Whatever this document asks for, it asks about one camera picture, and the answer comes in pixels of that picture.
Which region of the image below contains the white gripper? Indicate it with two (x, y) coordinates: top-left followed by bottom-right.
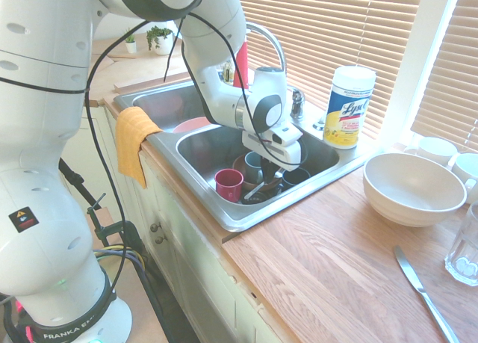
(241, 124), (304, 183)

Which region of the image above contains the stainless steel double sink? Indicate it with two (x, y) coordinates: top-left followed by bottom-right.
(113, 79), (374, 232)

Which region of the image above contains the brown wooden bowl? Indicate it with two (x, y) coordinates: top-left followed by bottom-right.
(232, 154), (285, 194)

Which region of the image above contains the grey ceramic mug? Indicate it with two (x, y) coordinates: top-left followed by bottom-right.
(244, 151), (265, 182)

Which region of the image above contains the dark blue mug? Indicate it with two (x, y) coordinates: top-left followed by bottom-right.
(282, 167), (311, 189)

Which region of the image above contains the red mug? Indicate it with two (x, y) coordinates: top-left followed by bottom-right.
(214, 168), (244, 204)

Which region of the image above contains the pink bowl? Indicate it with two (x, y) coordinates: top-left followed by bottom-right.
(172, 117), (212, 135)

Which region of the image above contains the Lysol wipes canister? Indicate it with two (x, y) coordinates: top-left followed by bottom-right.
(323, 65), (377, 150)

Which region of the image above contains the red bottle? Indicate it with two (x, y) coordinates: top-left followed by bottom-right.
(232, 40), (250, 90)

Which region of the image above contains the chrome gooseneck faucet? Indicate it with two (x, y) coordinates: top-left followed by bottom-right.
(244, 21), (289, 88)

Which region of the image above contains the cream kitchen cabinet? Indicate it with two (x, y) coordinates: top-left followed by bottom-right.
(61, 103), (279, 343)

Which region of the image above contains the large beige bowl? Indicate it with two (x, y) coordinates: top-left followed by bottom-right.
(362, 152), (468, 229)

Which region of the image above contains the orange dish cloth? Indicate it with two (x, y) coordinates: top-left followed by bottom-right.
(114, 106), (164, 190)

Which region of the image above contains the wide wooden window blind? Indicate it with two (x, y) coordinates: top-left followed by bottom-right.
(234, 0), (427, 140)

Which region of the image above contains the white ceramic mug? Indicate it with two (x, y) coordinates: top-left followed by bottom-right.
(405, 136), (459, 168)
(447, 152), (478, 206)

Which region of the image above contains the trailing potted plant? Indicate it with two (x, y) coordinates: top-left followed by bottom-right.
(146, 25), (176, 57)

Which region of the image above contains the silver table knife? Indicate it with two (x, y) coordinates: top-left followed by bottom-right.
(394, 244), (461, 343)

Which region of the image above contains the green black clamp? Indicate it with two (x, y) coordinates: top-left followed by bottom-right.
(86, 192), (128, 247)

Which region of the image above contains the small potted plant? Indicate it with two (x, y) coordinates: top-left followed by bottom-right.
(124, 28), (139, 55)

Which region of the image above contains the black tripod leg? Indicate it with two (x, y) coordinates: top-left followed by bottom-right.
(58, 158), (99, 210)

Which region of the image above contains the narrow wooden window blind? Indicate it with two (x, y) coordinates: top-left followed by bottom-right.
(409, 0), (478, 143)

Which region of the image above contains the clear drinking glass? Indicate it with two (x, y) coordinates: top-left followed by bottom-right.
(444, 200), (478, 287)

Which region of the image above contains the chrome faucet handle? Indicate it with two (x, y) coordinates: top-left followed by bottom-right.
(290, 88), (308, 120)

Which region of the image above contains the coloured cable bundle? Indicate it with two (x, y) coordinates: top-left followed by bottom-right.
(92, 244), (154, 288)

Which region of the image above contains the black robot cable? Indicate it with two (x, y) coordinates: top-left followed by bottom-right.
(84, 12), (279, 297)

